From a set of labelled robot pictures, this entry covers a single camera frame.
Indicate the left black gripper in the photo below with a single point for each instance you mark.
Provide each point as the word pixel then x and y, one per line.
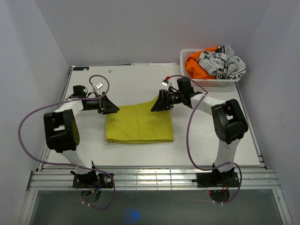
pixel 105 106

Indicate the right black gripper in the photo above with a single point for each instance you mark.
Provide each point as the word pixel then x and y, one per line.
pixel 163 102

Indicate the yellow-green trousers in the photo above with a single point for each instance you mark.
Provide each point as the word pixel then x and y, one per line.
pixel 137 124

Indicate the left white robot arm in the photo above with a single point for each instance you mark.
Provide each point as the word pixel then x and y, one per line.
pixel 62 134

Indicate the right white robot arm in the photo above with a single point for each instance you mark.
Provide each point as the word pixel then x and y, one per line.
pixel 229 123

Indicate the blue label sticker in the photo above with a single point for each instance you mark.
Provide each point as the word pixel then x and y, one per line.
pixel 80 68

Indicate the orange garment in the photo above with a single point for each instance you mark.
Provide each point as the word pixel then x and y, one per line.
pixel 192 67

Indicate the newspaper print garment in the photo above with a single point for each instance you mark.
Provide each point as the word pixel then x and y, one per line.
pixel 222 63

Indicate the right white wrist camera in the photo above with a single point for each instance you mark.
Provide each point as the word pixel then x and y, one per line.
pixel 166 83

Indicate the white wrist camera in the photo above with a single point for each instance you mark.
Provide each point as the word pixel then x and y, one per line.
pixel 97 87
pixel 166 83

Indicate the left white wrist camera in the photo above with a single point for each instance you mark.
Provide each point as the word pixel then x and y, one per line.
pixel 97 87

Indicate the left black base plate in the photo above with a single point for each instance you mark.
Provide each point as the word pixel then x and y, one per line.
pixel 105 181

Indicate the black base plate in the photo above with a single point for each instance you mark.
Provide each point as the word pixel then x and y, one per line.
pixel 105 181
pixel 216 179

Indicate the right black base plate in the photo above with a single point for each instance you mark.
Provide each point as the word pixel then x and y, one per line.
pixel 216 179

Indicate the aluminium rail frame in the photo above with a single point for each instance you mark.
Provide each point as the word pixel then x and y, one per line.
pixel 165 167

